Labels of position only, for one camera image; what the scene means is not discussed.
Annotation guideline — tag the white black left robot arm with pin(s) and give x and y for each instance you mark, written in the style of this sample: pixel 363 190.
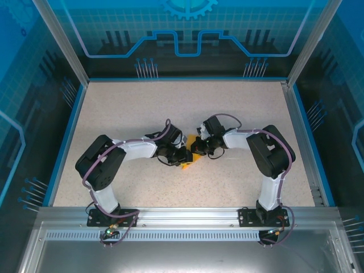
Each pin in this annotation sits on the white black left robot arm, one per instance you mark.
pixel 99 167

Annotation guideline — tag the blue edge strip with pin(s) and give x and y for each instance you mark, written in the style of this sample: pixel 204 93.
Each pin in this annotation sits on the blue edge strip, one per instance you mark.
pixel 67 145
pixel 312 145
pixel 187 78

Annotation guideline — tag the yellow paper sheet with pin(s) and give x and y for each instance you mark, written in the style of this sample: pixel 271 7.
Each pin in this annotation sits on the yellow paper sheet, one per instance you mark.
pixel 191 140

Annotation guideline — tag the wide aluminium mounting rail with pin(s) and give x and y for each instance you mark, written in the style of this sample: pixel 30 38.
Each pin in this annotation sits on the wide aluminium mounting rail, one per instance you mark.
pixel 187 217

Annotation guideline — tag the slotted aluminium frame rail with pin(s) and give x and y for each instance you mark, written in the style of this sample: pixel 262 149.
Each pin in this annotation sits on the slotted aluminium frame rail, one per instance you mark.
pixel 301 142

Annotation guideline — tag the blue printed enclosure panel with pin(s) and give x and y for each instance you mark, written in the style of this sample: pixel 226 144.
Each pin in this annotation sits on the blue printed enclosure panel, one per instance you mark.
pixel 182 28
pixel 341 113
pixel 22 113

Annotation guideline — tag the perforated metal tray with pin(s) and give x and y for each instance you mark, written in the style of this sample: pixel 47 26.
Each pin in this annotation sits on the perforated metal tray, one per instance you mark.
pixel 182 256

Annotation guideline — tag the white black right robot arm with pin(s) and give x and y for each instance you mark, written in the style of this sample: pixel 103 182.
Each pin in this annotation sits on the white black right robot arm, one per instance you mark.
pixel 270 153

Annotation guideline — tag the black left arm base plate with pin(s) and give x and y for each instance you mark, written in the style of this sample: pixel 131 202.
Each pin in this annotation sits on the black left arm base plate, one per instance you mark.
pixel 94 220

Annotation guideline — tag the aluminium frame post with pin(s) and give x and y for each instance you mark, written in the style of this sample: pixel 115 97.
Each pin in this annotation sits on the aluminium frame post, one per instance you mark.
pixel 61 42
pixel 312 42

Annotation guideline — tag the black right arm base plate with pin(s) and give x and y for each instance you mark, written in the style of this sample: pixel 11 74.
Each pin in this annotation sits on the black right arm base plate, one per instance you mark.
pixel 245 217

